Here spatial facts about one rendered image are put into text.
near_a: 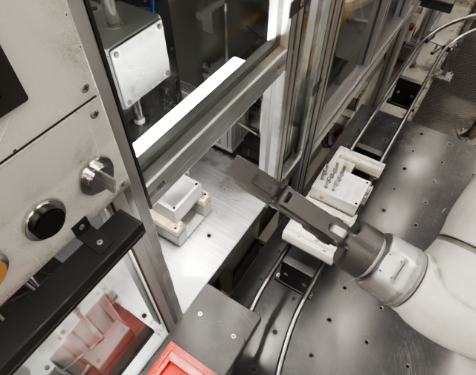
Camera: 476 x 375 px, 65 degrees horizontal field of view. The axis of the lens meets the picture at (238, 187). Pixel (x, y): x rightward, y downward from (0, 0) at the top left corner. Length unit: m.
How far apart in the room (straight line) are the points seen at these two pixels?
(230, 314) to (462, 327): 0.44
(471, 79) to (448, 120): 0.55
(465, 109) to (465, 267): 2.54
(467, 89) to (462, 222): 2.70
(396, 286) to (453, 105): 2.58
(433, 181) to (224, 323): 0.95
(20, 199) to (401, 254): 0.44
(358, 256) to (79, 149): 0.36
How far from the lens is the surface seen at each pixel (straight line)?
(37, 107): 0.32
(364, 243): 0.53
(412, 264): 0.55
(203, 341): 0.82
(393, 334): 1.14
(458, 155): 1.61
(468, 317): 0.57
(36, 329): 0.38
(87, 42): 0.34
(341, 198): 0.99
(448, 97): 3.11
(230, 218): 0.94
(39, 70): 0.31
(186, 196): 0.84
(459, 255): 0.57
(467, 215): 0.59
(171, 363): 0.77
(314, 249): 0.95
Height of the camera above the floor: 1.69
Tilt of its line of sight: 51 degrees down
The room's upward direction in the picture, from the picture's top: straight up
